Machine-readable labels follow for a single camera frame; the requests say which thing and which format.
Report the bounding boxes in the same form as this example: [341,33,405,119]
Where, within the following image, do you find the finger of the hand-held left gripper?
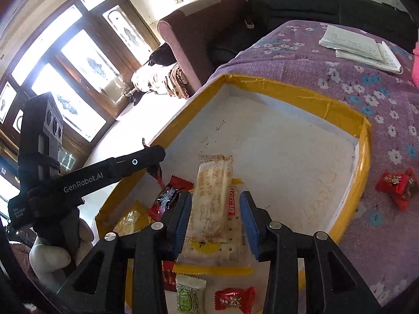
[148,162,164,184]

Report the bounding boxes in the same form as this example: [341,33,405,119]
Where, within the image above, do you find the pink bottle with knitted sleeve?
[412,39,419,87]

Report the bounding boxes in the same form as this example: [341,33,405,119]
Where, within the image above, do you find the yellow sandwich cracker packet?
[113,200,152,236]

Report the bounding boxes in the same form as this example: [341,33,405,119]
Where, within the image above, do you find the stack of folded papers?
[318,24,404,75]

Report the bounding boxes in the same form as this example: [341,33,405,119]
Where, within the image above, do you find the white green snack packet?
[175,274,207,313]

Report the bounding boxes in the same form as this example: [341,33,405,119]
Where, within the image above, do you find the small red cartoon packet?
[214,286,256,312]

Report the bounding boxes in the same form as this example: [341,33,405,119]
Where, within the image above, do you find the yellow taped cardboard box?
[95,74,372,314]

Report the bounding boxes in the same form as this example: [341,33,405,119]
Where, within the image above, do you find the wooden glass door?
[0,0,161,184]

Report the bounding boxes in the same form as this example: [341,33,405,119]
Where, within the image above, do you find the person's left hand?
[29,217,96,280]

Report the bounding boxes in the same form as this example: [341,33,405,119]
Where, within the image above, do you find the red black snack packet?
[148,175,194,222]
[162,261,179,291]

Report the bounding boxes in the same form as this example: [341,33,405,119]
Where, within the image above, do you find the patterned cushion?
[130,61,191,101]

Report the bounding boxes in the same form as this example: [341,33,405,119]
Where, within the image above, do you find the small red candy packet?
[374,171,412,194]
[391,167,419,212]

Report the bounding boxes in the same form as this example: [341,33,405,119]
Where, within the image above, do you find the black sofa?
[209,0,419,69]

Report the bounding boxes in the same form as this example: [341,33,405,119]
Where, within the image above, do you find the orange clear cracker packet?
[181,153,239,266]

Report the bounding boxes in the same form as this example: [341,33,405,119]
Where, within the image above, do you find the clear saltine cracker packet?
[173,177,254,276]

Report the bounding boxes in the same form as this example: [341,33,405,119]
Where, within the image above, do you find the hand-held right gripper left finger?
[57,191,194,314]

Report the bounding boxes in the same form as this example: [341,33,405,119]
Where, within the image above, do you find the maroon armchair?
[157,0,250,99]

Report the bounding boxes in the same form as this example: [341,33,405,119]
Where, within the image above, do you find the purple floral tablecloth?
[209,20,419,308]

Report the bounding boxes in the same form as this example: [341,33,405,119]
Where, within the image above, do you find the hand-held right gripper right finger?
[239,190,382,314]

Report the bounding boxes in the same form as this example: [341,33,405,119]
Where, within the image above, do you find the black bag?
[148,43,178,68]

